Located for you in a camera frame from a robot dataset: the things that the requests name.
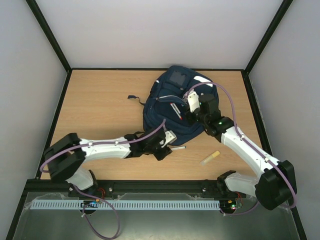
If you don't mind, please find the red cap marker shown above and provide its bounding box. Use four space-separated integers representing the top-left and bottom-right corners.
170 103 183 120

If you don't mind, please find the black aluminium frame rail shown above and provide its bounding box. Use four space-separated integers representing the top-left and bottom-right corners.
26 178 291 200

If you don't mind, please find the yellow highlighter pen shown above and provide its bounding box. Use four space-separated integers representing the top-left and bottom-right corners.
200 150 221 166

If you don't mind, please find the light blue slotted cable duct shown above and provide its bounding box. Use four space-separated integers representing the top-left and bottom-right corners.
30 199 220 211

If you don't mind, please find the navy blue backpack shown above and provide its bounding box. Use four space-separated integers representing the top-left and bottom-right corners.
142 65 219 146

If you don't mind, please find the green cap marker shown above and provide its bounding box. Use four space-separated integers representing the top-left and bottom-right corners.
171 146 186 151

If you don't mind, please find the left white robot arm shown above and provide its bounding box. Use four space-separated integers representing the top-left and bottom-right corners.
40 128 177 191

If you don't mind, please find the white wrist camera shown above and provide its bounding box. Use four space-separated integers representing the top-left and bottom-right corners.
185 90 200 113
163 130 177 146

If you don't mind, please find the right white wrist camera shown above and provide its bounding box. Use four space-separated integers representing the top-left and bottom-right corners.
185 90 200 113

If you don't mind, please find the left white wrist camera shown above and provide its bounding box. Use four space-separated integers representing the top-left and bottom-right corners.
163 130 177 146

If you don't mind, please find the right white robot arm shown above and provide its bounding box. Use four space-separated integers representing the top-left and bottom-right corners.
184 90 297 210

